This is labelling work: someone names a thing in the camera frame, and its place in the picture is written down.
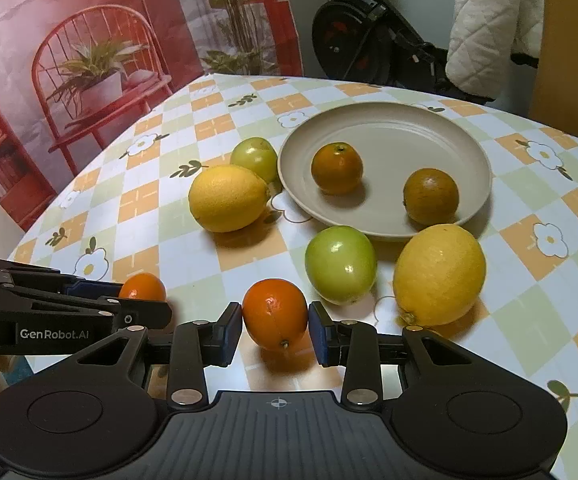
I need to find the small orange tangerine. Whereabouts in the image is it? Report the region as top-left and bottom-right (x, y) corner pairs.
(118, 272), (166, 301)

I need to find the brown-green speckled orange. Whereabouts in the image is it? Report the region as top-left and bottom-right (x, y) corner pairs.
(403, 168), (459, 226)

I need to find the small brownish orange fruit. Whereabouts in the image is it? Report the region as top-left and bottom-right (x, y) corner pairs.
(310, 142), (364, 195)

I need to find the green tomato near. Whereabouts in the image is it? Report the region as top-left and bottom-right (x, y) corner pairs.
(305, 226), (378, 304)

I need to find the green tomato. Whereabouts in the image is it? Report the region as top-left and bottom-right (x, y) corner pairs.
(305, 226), (378, 304)
(230, 136), (278, 183)

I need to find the checkered floral tablecloth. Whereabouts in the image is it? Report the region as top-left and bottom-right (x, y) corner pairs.
(12, 75), (578, 479)

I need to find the yellow lemon right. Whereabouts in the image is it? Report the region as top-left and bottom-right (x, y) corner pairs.
(393, 224), (486, 327)

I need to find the yellow lemon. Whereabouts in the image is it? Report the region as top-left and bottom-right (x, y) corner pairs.
(188, 165), (270, 233)
(393, 224), (486, 327)

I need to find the yellow lemon left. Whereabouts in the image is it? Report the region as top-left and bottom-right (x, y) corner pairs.
(188, 165), (270, 233)

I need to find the green tomato far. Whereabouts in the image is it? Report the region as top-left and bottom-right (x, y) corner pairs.
(230, 136), (278, 183)

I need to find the beige round plate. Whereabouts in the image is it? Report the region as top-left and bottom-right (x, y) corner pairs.
(278, 102), (493, 242)

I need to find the red printed backdrop poster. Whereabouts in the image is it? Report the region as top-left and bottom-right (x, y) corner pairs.
(0, 0), (302, 229)

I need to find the black exercise bike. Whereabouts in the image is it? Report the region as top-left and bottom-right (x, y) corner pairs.
(310, 0), (541, 104)

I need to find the white quilted blanket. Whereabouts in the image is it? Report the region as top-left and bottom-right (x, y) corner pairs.
(446, 0), (544, 99)

